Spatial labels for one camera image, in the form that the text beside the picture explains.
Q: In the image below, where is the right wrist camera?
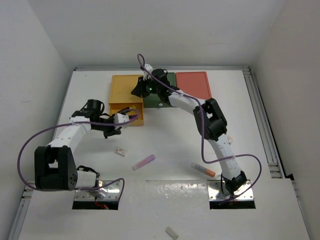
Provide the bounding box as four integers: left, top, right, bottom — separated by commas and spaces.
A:
140, 63, 153, 81

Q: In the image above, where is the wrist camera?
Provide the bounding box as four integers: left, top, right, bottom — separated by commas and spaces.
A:
113, 113, 130, 126
140, 63, 153, 81

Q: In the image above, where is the red drawer box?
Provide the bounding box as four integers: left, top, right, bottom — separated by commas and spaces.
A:
175, 71, 212, 100

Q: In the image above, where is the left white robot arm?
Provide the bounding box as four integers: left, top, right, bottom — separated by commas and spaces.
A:
34, 99, 129, 191

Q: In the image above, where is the purple cable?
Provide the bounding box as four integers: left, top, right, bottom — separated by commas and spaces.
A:
16, 107, 141, 198
136, 53, 263, 203

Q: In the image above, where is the orange capped glue stick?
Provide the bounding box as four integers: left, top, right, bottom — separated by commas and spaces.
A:
190, 162, 216, 178

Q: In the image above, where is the metal base plate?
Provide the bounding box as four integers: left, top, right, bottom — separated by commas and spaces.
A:
73, 180, 123, 202
207, 180, 254, 202

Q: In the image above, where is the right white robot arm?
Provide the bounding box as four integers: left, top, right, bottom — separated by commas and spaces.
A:
131, 66, 247, 196

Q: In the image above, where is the yellow drawer box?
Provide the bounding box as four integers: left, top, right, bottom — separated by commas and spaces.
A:
108, 75, 144, 127

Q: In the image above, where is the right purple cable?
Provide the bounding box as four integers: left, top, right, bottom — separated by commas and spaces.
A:
136, 53, 263, 203

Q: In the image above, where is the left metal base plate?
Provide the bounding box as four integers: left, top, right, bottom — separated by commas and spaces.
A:
73, 180, 123, 202

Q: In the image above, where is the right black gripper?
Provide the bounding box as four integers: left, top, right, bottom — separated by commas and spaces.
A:
131, 75, 161, 98

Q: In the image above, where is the lilac glue stick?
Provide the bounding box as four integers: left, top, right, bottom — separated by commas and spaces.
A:
132, 154, 156, 171

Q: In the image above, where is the green drawer box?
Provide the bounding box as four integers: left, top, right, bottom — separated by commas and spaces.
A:
143, 72, 179, 109

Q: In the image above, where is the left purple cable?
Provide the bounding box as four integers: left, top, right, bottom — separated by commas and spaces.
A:
16, 107, 141, 198

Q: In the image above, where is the small white eraser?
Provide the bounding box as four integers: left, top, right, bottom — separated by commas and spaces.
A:
165, 226, 179, 240

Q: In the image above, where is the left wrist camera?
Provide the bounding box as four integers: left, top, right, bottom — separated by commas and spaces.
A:
113, 113, 130, 126

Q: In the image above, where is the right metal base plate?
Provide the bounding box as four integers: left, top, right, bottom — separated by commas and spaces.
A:
207, 180, 254, 202

